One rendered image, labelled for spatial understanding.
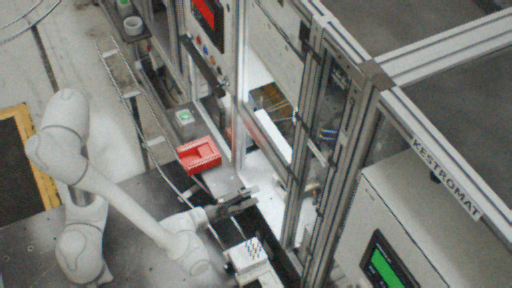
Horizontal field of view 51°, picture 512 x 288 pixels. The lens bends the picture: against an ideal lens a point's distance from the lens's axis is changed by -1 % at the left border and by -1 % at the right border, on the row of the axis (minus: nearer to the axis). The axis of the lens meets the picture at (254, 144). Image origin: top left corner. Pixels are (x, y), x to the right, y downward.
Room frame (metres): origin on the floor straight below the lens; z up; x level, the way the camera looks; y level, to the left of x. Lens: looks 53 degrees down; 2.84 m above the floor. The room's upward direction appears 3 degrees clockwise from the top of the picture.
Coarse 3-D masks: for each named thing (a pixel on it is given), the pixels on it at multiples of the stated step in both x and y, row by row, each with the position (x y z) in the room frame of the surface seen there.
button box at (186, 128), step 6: (180, 120) 1.48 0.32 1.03; (186, 120) 1.48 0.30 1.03; (192, 120) 1.49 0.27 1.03; (180, 126) 1.48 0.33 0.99; (186, 126) 1.47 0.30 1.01; (192, 126) 1.48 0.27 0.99; (180, 132) 1.49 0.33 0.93; (186, 132) 1.47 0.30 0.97; (192, 132) 1.48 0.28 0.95; (186, 138) 1.47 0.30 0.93; (192, 138) 1.48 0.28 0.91
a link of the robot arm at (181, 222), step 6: (174, 216) 1.00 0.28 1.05; (180, 216) 1.00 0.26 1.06; (186, 216) 1.00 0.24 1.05; (162, 222) 0.97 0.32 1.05; (168, 222) 0.97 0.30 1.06; (174, 222) 0.97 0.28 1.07; (180, 222) 0.97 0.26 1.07; (186, 222) 0.97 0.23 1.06; (192, 222) 0.98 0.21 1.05; (168, 228) 0.94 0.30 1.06; (174, 228) 0.94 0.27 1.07; (180, 228) 0.94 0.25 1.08; (186, 228) 0.94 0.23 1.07; (192, 228) 0.96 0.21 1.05; (162, 246) 0.90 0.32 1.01
